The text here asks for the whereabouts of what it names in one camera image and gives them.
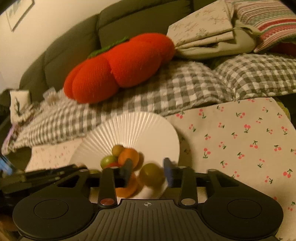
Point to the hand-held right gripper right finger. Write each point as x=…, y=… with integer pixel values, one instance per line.
x=168, y=171

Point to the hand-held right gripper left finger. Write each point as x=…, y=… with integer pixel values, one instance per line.
x=128, y=170

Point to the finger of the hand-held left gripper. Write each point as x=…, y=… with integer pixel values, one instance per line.
x=5, y=166
x=41, y=178

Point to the mandarin orange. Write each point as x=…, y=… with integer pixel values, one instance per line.
x=132, y=186
x=128, y=156

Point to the red tomato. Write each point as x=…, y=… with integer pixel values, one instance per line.
x=113, y=165

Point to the olive green plum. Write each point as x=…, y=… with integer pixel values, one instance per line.
x=151, y=173

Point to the green jujube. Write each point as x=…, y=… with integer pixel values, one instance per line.
x=108, y=161

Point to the yellow longan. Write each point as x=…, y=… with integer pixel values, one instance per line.
x=117, y=149

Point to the white ribbed plate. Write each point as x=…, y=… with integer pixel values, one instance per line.
x=138, y=129

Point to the floral patterned cloth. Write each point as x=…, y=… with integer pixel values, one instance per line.
x=25, y=118

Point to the white plant print pillow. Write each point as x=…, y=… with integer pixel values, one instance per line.
x=19, y=102

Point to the cherry print tablecloth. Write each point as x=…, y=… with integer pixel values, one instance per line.
x=231, y=143

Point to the grey checked blanket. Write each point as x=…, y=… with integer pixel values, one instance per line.
x=161, y=92

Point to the orange pumpkin cushion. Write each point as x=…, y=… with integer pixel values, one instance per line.
x=127, y=64

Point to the grey checked pillow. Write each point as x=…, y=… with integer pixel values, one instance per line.
x=259, y=74

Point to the olive green sofa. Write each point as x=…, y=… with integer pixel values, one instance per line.
x=69, y=46

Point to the folded floral beige cloth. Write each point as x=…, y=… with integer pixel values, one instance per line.
x=201, y=27

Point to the striped patterned cushion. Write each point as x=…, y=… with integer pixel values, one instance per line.
x=272, y=18

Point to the framed wall picture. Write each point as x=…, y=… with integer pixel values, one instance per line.
x=18, y=11

